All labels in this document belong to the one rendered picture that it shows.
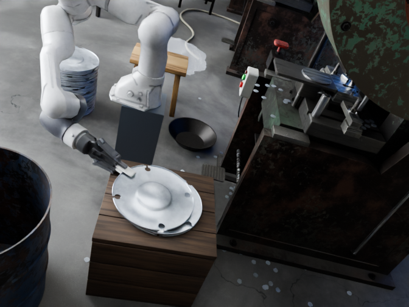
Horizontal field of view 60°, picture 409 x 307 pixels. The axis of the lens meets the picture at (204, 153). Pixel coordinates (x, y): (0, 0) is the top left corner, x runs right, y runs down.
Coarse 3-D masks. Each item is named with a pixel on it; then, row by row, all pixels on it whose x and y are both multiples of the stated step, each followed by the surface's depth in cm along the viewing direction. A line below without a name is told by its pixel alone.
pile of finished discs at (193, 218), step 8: (192, 192) 133; (200, 200) 130; (200, 208) 128; (192, 216) 124; (160, 224) 118; (184, 224) 121; (192, 224) 122; (152, 232) 114; (160, 232) 115; (168, 232) 116; (176, 232) 117; (184, 232) 119
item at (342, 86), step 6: (336, 78) 146; (342, 78) 148; (336, 84) 141; (342, 84) 143; (348, 84) 144; (342, 90) 138; (348, 90) 139; (336, 96) 137; (342, 96) 137; (348, 96) 137; (354, 96) 137; (354, 102) 138
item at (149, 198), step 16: (128, 176) 127; (144, 176) 129; (160, 176) 132; (176, 176) 135; (112, 192) 119; (128, 192) 122; (144, 192) 123; (160, 192) 125; (176, 192) 129; (128, 208) 117; (144, 208) 119; (160, 208) 120; (176, 208) 123; (192, 208) 126; (144, 224) 114; (176, 224) 118
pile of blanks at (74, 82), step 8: (64, 72) 184; (72, 72) 185; (80, 72) 187; (88, 72) 190; (96, 72) 198; (64, 80) 189; (72, 80) 188; (80, 80) 190; (88, 80) 195; (96, 80) 202; (64, 88) 190; (72, 88) 191; (80, 88) 193; (88, 88) 198; (96, 88) 207; (88, 96) 201; (88, 104) 204; (88, 112) 209
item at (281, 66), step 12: (276, 60) 142; (276, 72) 134; (288, 72) 136; (300, 72) 139; (312, 72) 142; (324, 72) 147; (300, 84) 141; (312, 84) 136; (324, 84) 136; (300, 96) 141; (312, 96) 141
